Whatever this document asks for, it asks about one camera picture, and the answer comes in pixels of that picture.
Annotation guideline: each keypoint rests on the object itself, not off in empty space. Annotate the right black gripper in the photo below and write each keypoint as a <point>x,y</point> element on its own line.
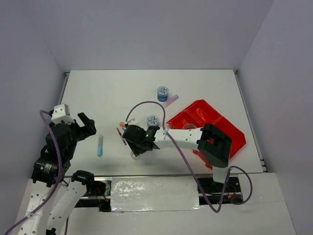
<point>136,150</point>

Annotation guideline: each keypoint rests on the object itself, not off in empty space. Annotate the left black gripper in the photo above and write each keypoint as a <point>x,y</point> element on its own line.
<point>90,128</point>

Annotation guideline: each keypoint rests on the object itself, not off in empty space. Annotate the small clear tape roll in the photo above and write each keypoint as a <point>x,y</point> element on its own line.
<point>135,157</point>

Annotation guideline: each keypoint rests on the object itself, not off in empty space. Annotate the red pen refill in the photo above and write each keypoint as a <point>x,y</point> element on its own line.
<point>120,134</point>

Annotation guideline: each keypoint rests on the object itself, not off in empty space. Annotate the large clear tape roll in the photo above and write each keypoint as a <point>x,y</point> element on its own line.
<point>189,126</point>

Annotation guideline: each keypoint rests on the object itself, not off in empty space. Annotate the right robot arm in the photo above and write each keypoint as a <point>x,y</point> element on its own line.
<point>209,140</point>

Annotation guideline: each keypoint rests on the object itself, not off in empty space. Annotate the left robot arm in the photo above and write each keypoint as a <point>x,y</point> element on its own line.
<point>43,216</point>

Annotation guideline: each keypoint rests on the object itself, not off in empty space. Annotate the blue highlighter pen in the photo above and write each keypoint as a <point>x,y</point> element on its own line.
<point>100,146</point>

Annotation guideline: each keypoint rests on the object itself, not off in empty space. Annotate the near blue tape stack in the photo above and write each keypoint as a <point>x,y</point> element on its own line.
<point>152,120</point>

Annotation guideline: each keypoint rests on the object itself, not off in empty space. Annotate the blue tape stack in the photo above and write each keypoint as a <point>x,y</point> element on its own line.
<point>152,120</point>
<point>162,93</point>

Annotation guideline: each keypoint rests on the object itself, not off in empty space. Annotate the silver foil base cover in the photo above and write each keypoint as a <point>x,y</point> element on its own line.
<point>154,194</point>

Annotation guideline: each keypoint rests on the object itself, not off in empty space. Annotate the pink eraser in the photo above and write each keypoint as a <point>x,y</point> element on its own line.
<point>170,101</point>

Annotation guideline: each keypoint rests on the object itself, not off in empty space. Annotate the far blue tape stack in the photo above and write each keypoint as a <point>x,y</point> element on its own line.
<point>162,93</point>

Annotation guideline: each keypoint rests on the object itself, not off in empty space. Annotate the red plastic bin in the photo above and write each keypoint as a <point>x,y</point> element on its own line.
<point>199,113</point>

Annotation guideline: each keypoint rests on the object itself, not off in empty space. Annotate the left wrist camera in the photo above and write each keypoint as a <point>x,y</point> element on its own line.
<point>61,114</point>

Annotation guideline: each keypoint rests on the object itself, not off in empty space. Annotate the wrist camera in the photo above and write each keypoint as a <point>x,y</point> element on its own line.
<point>61,114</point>
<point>132,121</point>

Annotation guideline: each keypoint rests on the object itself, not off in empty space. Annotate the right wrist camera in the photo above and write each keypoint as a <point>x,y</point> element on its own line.
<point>132,121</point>

